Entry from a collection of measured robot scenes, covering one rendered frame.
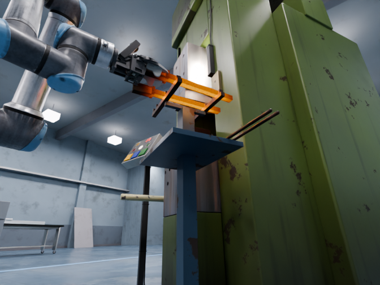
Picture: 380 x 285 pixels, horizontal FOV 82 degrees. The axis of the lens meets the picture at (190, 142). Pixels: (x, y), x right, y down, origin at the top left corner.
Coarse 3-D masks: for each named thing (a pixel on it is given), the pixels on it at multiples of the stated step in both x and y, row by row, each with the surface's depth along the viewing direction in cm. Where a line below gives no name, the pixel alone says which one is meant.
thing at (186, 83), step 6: (150, 72) 85; (162, 72) 89; (156, 78) 88; (162, 78) 88; (168, 78) 88; (174, 78) 90; (180, 84) 93; (186, 84) 93; (192, 84) 94; (198, 84) 96; (198, 90) 97; (204, 90) 97; (210, 90) 98; (216, 90) 100; (210, 96) 101; (228, 96) 103; (228, 102) 106
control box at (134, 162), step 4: (152, 136) 201; (156, 136) 195; (160, 136) 196; (144, 140) 206; (152, 140) 193; (156, 140) 190; (136, 144) 212; (140, 144) 204; (144, 144) 198; (152, 144) 186; (132, 148) 210; (136, 148) 203; (144, 148) 190; (148, 148) 184; (132, 152) 201; (140, 156) 181; (128, 160) 191; (132, 160) 187; (136, 160) 186; (124, 164) 195; (128, 164) 193; (132, 164) 191; (136, 164) 189; (128, 168) 198
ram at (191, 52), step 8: (184, 48) 177; (192, 48) 173; (200, 48) 177; (184, 56) 174; (192, 56) 170; (200, 56) 174; (176, 64) 190; (184, 64) 171; (192, 64) 167; (200, 64) 170; (176, 72) 186; (184, 72) 168; (192, 72) 164; (200, 72) 167; (192, 80) 161; (200, 80) 164; (208, 80) 168
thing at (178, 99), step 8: (136, 88) 95; (144, 88) 97; (152, 88) 97; (152, 96) 99; (160, 96) 100; (176, 96) 103; (184, 104) 106; (192, 104) 107; (200, 104) 108; (216, 112) 114
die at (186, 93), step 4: (184, 88) 162; (184, 92) 161; (188, 92) 161; (192, 92) 163; (196, 92) 165; (180, 96) 168; (184, 96) 160; (188, 96) 160; (192, 96) 162; (196, 96) 163; (200, 96) 165; (204, 96) 167; (208, 96) 169; (196, 100) 162; (200, 100) 164; (204, 100) 165; (208, 100) 167; (180, 104) 166
